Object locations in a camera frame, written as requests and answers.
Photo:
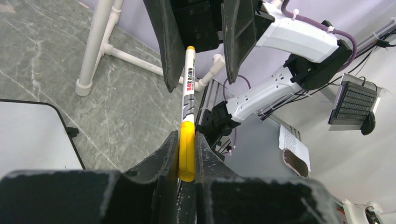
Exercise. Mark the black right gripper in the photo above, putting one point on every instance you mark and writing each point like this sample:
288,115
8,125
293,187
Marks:
205,24

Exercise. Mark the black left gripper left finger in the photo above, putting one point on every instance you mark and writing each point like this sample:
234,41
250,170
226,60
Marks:
144,194

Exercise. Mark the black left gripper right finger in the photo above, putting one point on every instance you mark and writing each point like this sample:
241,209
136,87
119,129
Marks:
224,197

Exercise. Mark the white yellow marker pen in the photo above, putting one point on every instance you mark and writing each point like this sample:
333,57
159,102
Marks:
188,85

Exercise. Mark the black framed whiteboard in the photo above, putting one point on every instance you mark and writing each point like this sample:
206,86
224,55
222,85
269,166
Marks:
34,136

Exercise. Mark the yellow marker cap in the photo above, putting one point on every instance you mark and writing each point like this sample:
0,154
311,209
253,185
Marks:
186,161

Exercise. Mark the white paper sheet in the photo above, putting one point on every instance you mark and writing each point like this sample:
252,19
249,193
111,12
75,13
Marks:
295,153

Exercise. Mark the black keyboard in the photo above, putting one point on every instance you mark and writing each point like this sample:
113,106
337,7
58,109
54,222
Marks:
353,104

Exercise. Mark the black computer mouse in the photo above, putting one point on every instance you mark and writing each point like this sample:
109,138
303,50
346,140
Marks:
369,124

